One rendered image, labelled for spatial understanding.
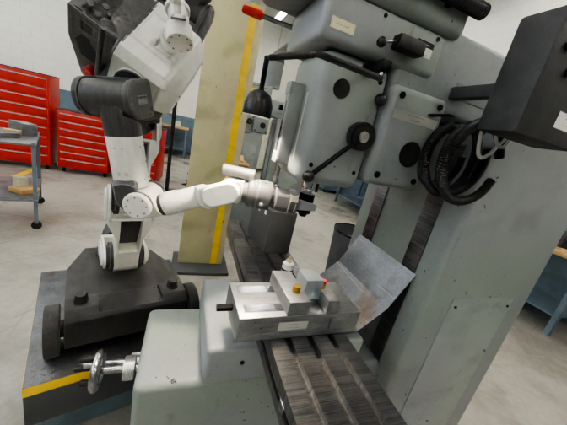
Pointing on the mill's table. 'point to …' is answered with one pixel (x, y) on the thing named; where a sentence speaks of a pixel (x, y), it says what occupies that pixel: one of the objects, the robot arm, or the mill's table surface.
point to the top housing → (449, 29)
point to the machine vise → (332, 319)
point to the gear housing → (361, 34)
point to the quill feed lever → (363, 141)
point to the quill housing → (331, 119)
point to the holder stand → (272, 229)
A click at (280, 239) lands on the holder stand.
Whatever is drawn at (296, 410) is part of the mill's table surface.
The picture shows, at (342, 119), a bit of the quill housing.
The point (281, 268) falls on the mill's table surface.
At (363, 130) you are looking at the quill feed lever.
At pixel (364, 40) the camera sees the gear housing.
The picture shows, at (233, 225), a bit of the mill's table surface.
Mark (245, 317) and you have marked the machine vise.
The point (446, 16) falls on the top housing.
